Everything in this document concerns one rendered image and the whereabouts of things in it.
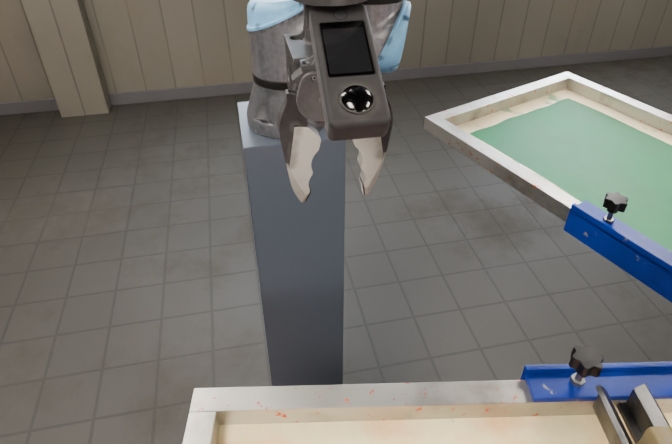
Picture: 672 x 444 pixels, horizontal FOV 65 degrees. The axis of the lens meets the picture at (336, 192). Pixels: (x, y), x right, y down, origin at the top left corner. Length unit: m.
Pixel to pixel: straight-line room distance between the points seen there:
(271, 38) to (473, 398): 0.62
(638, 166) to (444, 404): 0.89
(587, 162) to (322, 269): 0.73
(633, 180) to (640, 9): 3.58
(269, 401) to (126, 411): 1.31
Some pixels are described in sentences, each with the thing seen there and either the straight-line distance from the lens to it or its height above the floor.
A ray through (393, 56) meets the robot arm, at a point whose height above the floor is 1.35.
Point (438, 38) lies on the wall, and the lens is 4.12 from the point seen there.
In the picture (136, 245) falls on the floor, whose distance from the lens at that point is 2.67.
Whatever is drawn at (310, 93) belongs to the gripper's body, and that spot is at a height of 1.47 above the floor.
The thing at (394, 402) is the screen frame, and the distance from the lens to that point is 0.81.
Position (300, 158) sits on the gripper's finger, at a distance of 0.49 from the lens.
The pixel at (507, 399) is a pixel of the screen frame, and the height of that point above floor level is 0.99.
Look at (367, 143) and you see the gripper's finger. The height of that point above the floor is 1.42.
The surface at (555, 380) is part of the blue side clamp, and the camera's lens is 0.87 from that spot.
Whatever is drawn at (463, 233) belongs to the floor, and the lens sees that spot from 2.64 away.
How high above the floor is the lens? 1.67
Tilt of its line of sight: 36 degrees down
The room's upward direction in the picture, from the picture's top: straight up
